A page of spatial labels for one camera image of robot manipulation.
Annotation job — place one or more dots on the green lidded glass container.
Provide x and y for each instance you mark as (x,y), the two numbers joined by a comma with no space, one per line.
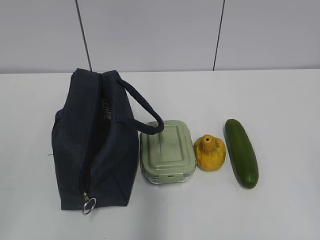
(168,157)

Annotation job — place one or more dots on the yellow toy pumpkin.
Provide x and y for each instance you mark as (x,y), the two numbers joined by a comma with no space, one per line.
(210,153)

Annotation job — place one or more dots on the navy blue lunch bag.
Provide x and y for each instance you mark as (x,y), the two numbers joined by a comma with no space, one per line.
(95,140)

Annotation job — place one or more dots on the green cucumber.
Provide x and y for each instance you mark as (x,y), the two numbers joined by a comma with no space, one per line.
(241,153)

